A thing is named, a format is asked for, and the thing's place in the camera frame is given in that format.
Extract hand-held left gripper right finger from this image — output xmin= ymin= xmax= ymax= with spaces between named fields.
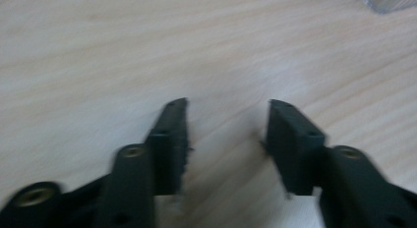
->
xmin=261 ymin=98 xmax=328 ymax=200

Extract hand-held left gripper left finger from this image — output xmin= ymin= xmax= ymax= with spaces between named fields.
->
xmin=144 ymin=97 xmax=195 ymax=197

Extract grey ribbed object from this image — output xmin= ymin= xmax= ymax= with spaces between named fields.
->
xmin=357 ymin=0 xmax=417 ymax=15

